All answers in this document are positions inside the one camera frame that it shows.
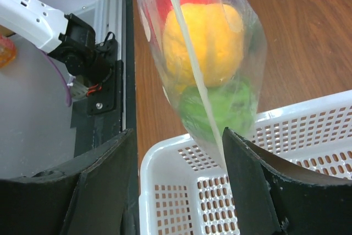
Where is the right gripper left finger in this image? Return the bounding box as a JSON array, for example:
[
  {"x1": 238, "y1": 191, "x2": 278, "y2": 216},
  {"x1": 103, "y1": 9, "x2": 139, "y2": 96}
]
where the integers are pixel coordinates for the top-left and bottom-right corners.
[{"x1": 1, "y1": 129, "x2": 136, "y2": 234}]

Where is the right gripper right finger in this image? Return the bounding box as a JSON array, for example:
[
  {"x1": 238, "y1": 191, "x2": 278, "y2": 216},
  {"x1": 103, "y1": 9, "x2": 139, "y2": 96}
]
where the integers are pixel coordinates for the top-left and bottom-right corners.
[{"x1": 222, "y1": 128, "x2": 351, "y2": 234}]

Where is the green fake custard apple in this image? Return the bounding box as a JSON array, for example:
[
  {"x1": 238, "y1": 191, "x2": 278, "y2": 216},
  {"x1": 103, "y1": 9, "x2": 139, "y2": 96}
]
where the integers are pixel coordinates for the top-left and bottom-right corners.
[{"x1": 179, "y1": 79, "x2": 257, "y2": 143}]

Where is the polka dot zip bag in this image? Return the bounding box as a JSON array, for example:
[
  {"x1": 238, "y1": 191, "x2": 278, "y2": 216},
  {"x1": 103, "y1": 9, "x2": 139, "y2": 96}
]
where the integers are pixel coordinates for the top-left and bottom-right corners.
[{"x1": 137, "y1": 0, "x2": 267, "y2": 167}]

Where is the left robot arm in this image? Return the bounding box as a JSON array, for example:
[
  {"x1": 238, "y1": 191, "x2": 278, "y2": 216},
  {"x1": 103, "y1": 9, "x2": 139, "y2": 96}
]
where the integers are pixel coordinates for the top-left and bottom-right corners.
[{"x1": 1, "y1": 0, "x2": 112, "y2": 84}]

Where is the white plastic basket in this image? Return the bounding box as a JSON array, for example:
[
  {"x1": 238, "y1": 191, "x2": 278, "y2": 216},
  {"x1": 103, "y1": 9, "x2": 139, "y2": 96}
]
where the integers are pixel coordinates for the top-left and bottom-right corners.
[{"x1": 139, "y1": 91, "x2": 351, "y2": 234}]

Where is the orange object on floor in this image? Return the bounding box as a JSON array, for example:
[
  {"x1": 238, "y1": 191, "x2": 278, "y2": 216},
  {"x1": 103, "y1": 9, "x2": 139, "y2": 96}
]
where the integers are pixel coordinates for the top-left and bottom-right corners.
[{"x1": 0, "y1": 35, "x2": 17, "y2": 68}]

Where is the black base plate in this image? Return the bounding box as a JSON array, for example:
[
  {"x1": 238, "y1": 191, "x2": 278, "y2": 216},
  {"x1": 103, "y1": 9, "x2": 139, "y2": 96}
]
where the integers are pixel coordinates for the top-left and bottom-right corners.
[{"x1": 71, "y1": 0, "x2": 136, "y2": 156}]

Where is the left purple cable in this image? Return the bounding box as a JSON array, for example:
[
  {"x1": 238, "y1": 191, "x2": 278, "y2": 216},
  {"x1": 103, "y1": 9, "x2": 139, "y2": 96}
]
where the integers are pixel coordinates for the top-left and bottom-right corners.
[{"x1": 41, "y1": 50, "x2": 73, "y2": 107}]

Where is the aluminium frame rail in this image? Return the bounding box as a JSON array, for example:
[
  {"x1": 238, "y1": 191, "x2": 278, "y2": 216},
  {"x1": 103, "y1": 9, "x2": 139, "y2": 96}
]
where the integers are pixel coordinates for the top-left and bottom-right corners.
[{"x1": 93, "y1": 0, "x2": 128, "y2": 62}]

